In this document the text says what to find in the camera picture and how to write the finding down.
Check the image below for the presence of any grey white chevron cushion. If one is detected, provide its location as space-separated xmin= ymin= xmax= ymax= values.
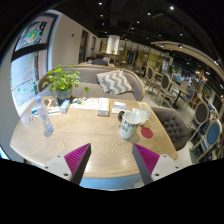
xmin=96 ymin=69 xmax=134 ymax=96

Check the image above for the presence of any green potted plant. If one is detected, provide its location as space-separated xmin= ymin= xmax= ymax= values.
xmin=41 ymin=64 xmax=90 ymax=104

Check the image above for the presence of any group of dining chairs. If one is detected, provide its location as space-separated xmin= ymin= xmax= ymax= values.
xmin=143 ymin=64 xmax=224 ymax=164

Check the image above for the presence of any white rectangular box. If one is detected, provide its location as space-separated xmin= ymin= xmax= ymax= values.
xmin=97 ymin=97 xmax=111 ymax=117

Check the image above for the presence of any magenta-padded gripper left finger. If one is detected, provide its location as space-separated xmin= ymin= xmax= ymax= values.
xmin=43 ymin=143 xmax=92 ymax=186

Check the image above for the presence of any flat round red coaster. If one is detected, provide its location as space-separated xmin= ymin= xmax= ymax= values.
xmin=140 ymin=127 xmax=154 ymax=139

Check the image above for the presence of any small light blue box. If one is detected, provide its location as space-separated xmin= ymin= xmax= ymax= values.
xmin=59 ymin=99 xmax=71 ymax=114

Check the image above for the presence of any clear blue-capped water bottle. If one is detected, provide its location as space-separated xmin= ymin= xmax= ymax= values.
xmin=34 ymin=95 xmax=55 ymax=134

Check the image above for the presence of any window with holiday stickers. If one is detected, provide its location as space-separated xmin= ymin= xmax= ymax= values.
xmin=9 ymin=13 xmax=59 ymax=116

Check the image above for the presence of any grey curved sofa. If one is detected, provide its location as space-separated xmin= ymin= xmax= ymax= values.
xmin=37 ymin=64 xmax=146 ymax=103

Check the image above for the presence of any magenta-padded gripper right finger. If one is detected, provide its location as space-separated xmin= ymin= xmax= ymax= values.
xmin=132 ymin=143 xmax=184 ymax=186

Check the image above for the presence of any grey tufted armchair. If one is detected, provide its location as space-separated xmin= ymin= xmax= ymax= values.
xmin=150 ymin=106 xmax=190 ymax=152

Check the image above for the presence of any person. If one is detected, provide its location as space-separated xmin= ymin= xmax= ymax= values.
xmin=87 ymin=54 xmax=111 ymax=67

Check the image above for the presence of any group of ceiling lights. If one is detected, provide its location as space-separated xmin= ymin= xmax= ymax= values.
xmin=96 ymin=1 xmax=221 ymax=64

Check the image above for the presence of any clear plastic cup with straw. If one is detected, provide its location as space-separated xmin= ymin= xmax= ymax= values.
xmin=132 ymin=105 xmax=152 ymax=127

